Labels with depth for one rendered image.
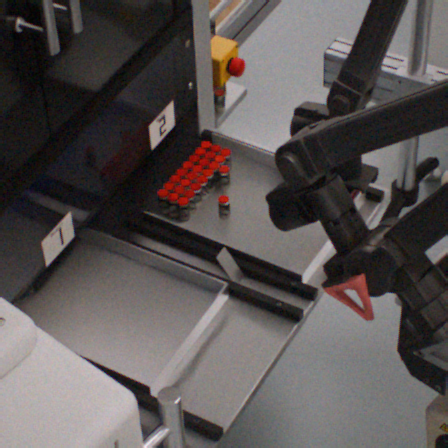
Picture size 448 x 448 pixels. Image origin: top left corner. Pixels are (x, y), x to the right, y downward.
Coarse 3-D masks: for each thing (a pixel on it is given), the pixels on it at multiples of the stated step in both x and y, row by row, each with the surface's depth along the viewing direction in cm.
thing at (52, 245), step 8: (64, 224) 207; (72, 224) 209; (56, 232) 205; (64, 232) 208; (72, 232) 210; (48, 240) 204; (56, 240) 206; (64, 240) 209; (48, 248) 205; (56, 248) 207; (48, 256) 206; (56, 256) 208
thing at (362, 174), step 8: (352, 160) 215; (360, 160) 216; (336, 168) 217; (344, 168) 216; (352, 168) 216; (360, 168) 217; (368, 168) 220; (376, 168) 219; (344, 176) 217; (352, 176) 217; (360, 176) 218; (368, 176) 218; (376, 176) 219; (352, 184) 217; (360, 184) 217; (368, 184) 217
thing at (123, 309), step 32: (64, 256) 223; (96, 256) 223; (128, 256) 222; (160, 256) 217; (64, 288) 217; (96, 288) 217; (128, 288) 217; (160, 288) 216; (192, 288) 216; (224, 288) 212; (32, 320) 212; (64, 320) 212; (96, 320) 212; (128, 320) 211; (160, 320) 211; (192, 320) 211; (96, 352) 206; (128, 352) 206; (160, 352) 206; (128, 384) 200; (160, 384) 200
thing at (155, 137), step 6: (168, 108) 227; (162, 114) 225; (168, 114) 228; (156, 120) 224; (162, 120) 226; (168, 120) 228; (150, 126) 223; (156, 126) 225; (168, 126) 229; (150, 132) 224; (156, 132) 226; (156, 138) 227; (162, 138) 229; (150, 144) 225; (156, 144) 227
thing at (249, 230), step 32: (256, 160) 239; (224, 192) 234; (256, 192) 233; (160, 224) 225; (192, 224) 228; (224, 224) 227; (256, 224) 227; (320, 224) 226; (256, 256) 217; (288, 256) 221; (320, 256) 218
